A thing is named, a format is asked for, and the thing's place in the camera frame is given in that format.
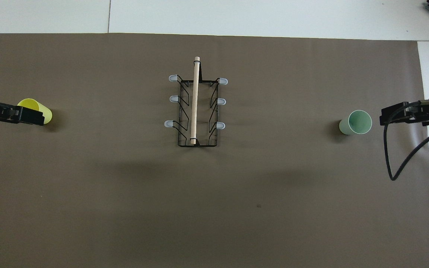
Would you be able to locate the yellow plastic cup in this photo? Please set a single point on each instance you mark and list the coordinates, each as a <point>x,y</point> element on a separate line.
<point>47,113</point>

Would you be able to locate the pale green plastic cup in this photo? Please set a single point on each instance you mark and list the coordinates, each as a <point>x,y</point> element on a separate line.
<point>359,122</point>

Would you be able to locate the brown table mat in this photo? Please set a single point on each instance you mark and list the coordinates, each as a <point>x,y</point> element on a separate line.
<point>214,208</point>

